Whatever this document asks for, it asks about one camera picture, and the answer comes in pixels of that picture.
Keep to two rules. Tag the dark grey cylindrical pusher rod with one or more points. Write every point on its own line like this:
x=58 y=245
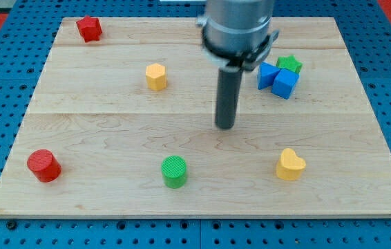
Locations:
x=228 y=88

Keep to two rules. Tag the green cylinder block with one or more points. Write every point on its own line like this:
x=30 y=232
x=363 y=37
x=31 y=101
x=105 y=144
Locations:
x=174 y=171

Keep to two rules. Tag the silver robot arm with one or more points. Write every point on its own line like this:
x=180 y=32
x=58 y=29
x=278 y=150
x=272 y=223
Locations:
x=236 y=37

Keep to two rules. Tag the yellow hexagon block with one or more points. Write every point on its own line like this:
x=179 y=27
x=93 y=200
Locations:
x=156 y=77

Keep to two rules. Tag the blue triangle block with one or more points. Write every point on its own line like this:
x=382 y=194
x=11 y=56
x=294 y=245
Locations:
x=266 y=75

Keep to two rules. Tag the blue cube block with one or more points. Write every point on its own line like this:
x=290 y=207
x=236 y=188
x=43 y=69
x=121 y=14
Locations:
x=285 y=83

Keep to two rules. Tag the green star block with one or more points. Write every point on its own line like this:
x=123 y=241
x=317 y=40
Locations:
x=290 y=63

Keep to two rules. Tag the yellow heart block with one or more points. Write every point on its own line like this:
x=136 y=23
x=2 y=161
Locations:
x=290 y=166

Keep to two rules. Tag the light wooden board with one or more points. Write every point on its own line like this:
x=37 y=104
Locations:
x=92 y=108

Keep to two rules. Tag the red star block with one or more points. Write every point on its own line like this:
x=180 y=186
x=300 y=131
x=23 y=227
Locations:
x=89 y=28

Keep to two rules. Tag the red cylinder block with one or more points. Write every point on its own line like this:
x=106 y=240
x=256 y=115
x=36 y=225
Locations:
x=43 y=164

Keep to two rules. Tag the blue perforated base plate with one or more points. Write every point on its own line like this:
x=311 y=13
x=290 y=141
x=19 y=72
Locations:
x=25 y=40

